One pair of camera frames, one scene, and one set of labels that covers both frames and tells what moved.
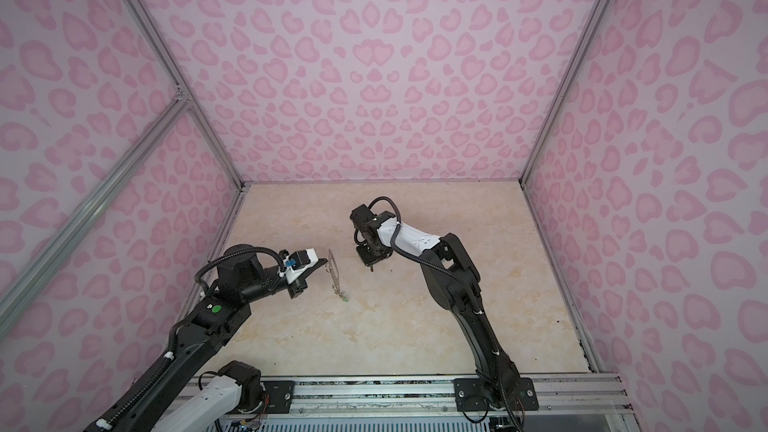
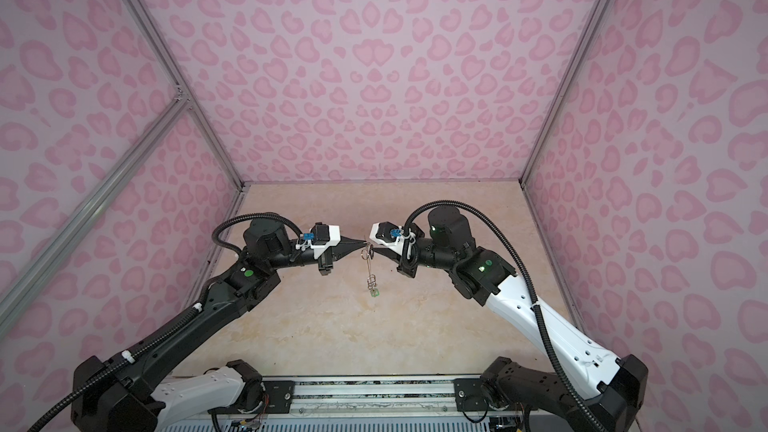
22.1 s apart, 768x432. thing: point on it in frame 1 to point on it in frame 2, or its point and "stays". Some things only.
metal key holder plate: [334, 270] to [368, 254]
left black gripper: [297, 287] to [344, 247]
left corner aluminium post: [161, 48] stays
